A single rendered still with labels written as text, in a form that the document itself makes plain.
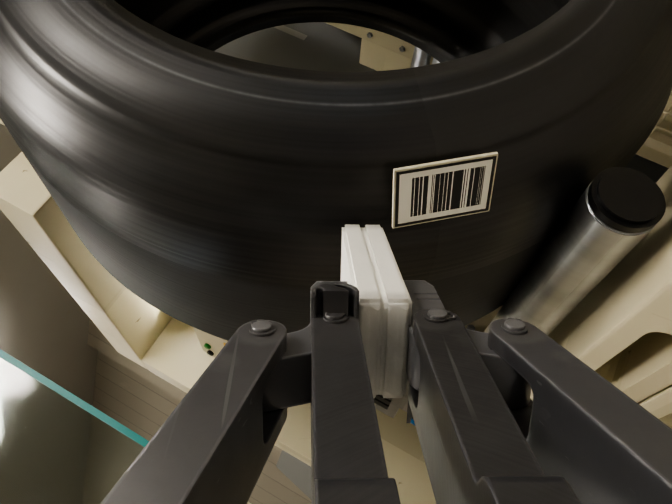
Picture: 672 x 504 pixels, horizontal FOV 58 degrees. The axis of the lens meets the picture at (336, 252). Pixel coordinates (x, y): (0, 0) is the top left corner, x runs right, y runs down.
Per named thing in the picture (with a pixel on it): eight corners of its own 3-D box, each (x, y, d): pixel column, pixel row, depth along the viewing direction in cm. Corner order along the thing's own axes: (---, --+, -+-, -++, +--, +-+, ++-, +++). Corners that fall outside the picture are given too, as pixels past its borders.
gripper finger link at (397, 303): (384, 300, 16) (413, 300, 16) (362, 223, 22) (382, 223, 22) (379, 400, 17) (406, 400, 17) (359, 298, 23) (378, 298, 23)
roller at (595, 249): (478, 400, 65) (452, 366, 67) (509, 377, 66) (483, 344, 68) (632, 239, 34) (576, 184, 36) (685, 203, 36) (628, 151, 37)
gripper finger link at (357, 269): (379, 400, 17) (352, 400, 17) (359, 298, 23) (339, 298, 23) (384, 300, 16) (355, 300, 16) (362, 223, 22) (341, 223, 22)
